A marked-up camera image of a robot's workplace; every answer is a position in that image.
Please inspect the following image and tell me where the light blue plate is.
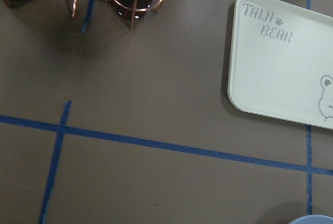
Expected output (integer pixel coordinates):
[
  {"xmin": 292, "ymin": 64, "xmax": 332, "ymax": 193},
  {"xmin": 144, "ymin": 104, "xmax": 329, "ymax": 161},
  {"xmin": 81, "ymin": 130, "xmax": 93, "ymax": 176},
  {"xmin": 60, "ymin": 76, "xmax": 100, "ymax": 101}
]
[{"xmin": 288, "ymin": 215, "xmax": 333, "ymax": 224}]

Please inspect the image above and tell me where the cream bear tray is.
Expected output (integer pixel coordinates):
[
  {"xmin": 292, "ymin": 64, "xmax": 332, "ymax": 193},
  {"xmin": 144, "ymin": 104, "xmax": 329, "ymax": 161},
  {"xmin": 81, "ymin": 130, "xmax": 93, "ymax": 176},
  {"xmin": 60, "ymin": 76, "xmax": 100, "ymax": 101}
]
[{"xmin": 228, "ymin": 0, "xmax": 332, "ymax": 129}]

